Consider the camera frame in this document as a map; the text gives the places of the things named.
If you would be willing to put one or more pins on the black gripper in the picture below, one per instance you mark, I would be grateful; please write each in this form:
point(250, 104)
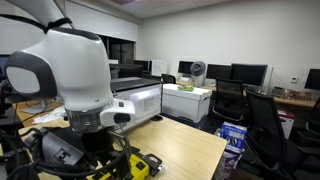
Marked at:
point(105, 147)

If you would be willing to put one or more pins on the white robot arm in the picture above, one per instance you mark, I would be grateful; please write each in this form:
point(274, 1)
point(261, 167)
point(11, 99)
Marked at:
point(70, 64)

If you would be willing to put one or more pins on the yellow power strip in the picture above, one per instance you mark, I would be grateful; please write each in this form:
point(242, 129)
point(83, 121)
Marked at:
point(140, 169)

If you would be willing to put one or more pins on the white printer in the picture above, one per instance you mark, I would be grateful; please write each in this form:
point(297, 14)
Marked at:
point(146, 94)

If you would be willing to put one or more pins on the small black chair back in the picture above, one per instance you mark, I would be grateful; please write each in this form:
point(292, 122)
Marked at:
point(167, 78)

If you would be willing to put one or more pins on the green object on box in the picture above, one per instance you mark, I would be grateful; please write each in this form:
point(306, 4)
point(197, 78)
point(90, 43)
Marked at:
point(185, 88)

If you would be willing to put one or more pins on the white storage box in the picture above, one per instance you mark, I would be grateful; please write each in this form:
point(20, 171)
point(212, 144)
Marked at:
point(192, 105)

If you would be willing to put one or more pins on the black monitor far left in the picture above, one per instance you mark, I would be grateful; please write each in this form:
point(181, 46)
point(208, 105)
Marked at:
point(184, 67)

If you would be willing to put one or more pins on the black monitor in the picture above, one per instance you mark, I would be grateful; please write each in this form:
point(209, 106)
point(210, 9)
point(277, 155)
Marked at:
point(218, 71)
point(184, 67)
point(249, 74)

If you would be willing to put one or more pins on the grey desk fan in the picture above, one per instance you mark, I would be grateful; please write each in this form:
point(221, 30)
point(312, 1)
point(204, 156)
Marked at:
point(197, 70)

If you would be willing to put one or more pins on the blue white cardboard box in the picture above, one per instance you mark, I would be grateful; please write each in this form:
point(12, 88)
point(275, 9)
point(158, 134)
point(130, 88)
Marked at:
point(235, 137)

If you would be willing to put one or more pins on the black mesh office chair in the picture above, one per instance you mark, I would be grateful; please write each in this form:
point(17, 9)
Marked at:
point(229, 101)

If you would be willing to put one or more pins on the black monitor centre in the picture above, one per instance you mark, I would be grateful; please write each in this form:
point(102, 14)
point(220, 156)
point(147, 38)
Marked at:
point(249, 74)

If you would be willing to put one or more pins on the black office chair near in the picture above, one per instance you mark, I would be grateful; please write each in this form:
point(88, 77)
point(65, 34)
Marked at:
point(280, 157)

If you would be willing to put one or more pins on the black chair right edge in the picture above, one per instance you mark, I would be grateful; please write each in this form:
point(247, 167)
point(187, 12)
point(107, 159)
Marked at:
point(307, 132)

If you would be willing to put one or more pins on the black monitor right edge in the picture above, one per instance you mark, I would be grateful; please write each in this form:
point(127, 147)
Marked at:
point(313, 79)

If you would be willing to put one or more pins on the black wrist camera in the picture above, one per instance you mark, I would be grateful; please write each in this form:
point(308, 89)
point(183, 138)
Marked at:
point(52, 148)

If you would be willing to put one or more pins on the wall thermostat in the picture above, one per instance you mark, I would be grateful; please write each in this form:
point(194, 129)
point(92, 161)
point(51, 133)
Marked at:
point(294, 79)

